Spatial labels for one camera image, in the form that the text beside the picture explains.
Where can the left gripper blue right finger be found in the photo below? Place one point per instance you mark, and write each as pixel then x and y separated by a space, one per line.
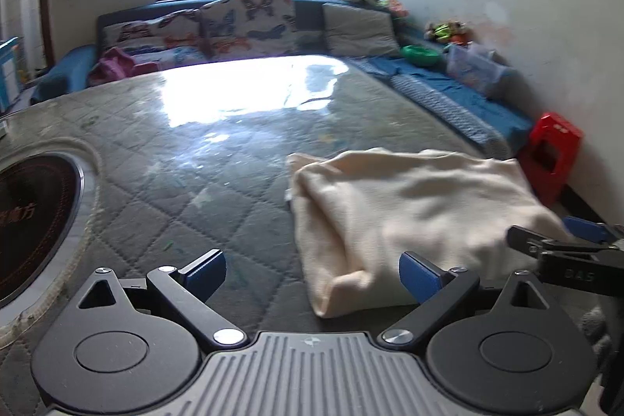
pixel 439 294

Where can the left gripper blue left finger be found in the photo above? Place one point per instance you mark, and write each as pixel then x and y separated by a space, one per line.
pixel 181 295

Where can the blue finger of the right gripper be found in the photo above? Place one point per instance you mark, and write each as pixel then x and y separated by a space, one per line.
pixel 534 244
pixel 597 233

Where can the cream sweater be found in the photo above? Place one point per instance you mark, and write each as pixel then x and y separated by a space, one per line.
pixel 356 213

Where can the grey gloved right hand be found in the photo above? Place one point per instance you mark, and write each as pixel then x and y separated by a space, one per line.
pixel 593 326

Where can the red plastic stool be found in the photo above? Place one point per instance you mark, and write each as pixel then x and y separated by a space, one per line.
pixel 549 155

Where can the quilted grey table cover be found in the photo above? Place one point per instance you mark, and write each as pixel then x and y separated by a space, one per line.
pixel 195 159

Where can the black round induction cooktop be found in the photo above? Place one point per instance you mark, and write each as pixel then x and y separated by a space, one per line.
pixel 39 200

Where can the clear plastic storage box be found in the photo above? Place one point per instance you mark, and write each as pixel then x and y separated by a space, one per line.
pixel 483 75

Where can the green bowl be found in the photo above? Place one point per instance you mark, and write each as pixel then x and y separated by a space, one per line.
pixel 420 56

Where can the stuffed toys pile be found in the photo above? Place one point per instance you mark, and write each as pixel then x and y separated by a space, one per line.
pixel 448 32

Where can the pink cloth on sofa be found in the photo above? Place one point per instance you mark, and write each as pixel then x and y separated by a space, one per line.
pixel 116 65

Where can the left butterfly pillow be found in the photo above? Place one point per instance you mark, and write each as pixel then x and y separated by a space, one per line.
pixel 173 40

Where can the butterfly pillow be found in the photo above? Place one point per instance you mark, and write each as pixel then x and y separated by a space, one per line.
pixel 173 40
pixel 246 29

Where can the grey plain cushion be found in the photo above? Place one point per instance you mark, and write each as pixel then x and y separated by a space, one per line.
pixel 354 32

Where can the blue white cabinet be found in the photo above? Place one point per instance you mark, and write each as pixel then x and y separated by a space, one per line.
pixel 10 77

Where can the right butterfly pillow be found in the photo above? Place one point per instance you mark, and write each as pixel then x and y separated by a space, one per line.
pixel 246 29

